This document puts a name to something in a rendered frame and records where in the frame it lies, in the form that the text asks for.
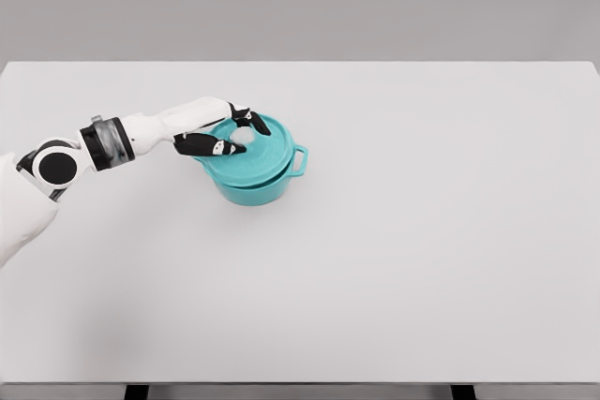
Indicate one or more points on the teal pot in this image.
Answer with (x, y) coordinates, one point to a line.
(262, 187)

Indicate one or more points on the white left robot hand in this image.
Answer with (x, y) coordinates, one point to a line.
(201, 115)

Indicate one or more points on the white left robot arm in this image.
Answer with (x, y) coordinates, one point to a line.
(56, 170)

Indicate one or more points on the teal pot lid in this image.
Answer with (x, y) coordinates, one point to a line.
(262, 156)

